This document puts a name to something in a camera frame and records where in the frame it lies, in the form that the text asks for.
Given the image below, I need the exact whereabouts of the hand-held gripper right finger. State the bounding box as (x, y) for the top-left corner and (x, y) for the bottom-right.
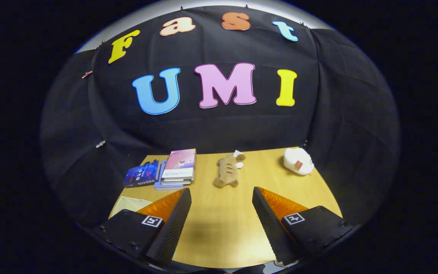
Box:
(252, 186), (354, 267)

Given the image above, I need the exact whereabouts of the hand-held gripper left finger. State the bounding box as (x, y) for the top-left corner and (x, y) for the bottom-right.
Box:
(94, 188), (192, 267)

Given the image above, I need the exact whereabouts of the pale yellow fabric storage box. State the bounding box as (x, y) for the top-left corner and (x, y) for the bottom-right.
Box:
(109, 196), (153, 220)

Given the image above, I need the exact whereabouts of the lavender book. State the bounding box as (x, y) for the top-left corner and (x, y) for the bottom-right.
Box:
(154, 160), (186, 191)

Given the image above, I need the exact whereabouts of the white thin book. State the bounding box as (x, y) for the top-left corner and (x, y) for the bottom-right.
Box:
(160, 176), (195, 186)

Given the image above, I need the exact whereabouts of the dark blue book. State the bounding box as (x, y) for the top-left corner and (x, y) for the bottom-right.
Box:
(123, 161), (161, 188)

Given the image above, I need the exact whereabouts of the pink cover book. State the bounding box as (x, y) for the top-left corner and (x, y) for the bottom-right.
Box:
(163, 148), (197, 180)

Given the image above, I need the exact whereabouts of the white pouch red label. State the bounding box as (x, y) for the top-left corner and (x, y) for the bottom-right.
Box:
(283, 147), (315, 176)

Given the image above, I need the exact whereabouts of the brown plush toy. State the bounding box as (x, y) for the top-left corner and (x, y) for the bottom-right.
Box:
(214, 150), (246, 188)

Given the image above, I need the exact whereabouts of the black backdrop cloth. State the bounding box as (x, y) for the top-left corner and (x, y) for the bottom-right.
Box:
(40, 5), (401, 229)

